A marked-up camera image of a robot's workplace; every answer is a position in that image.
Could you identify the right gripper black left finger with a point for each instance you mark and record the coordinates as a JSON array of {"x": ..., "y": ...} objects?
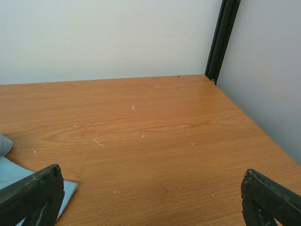
[{"x": 35, "y": 199}]

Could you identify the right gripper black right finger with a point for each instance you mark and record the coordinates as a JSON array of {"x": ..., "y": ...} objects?
[{"x": 266, "y": 202}]

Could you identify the light blue shirt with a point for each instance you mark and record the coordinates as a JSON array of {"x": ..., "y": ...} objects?
[{"x": 11, "y": 173}]

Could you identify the black right rear frame post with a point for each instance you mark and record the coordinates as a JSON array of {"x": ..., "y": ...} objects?
[{"x": 224, "y": 26}]

